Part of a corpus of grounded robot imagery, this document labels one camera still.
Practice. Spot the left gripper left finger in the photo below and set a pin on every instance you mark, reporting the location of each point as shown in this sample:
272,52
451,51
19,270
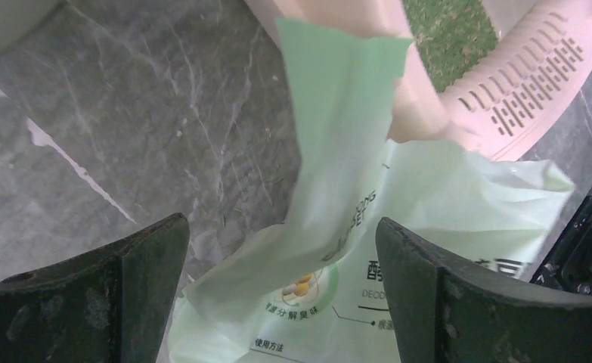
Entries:
110,304

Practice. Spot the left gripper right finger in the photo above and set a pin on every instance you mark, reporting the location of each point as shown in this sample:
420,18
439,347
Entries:
446,308

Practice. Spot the green litter bag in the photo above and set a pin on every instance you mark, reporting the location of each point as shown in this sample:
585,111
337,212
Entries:
310,289

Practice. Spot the beige litter box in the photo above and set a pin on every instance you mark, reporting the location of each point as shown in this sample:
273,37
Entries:
529,60

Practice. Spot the black mounting rail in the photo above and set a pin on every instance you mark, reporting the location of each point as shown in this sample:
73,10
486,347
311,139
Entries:
568,265

